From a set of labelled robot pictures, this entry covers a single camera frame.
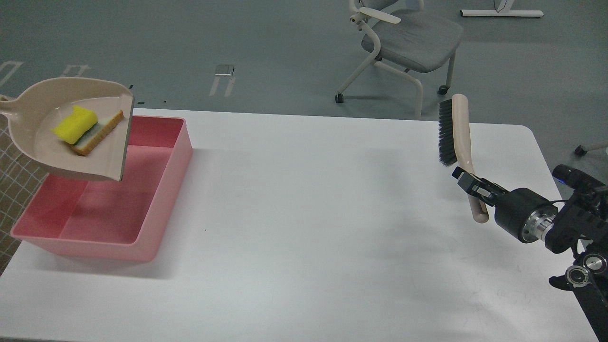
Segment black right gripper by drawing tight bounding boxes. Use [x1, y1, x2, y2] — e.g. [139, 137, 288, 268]
[452, 167, 558, 243]

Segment beige hand brush black bristles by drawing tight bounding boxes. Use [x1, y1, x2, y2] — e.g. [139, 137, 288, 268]
[438, 94, 490, 225]

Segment slice of toast bread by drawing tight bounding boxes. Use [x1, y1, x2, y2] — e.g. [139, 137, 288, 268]
[69, 110, 124, 156]

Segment beige plastic dustpan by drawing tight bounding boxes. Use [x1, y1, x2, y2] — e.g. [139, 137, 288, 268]
[0, 76, 134, 181]

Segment yellow sponge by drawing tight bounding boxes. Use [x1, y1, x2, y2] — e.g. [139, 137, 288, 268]
[51, 105, 98, 145]

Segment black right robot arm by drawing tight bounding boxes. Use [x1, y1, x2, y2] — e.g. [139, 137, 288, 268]
[452, 164, 608, 342]

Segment pink plastic bin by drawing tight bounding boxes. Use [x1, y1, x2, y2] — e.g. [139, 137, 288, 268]
[10, 115, 193, 262]

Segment chair caster at right edge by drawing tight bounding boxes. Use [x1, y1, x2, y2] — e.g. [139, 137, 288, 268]
[574, 141, 608, 157]

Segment grey white office chair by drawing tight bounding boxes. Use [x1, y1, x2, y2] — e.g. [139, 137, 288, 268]
[335, 0, 464, 118]

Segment white table leg base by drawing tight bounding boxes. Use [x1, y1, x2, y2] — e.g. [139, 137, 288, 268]
[460, 0, 544, 18]

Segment silver floor outlet plate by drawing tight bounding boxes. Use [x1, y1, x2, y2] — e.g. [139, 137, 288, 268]
[214, 64, 235, 76]

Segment beige checkered cloth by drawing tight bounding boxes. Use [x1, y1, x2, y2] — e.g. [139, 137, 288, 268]
[0, 117, 47, 274]

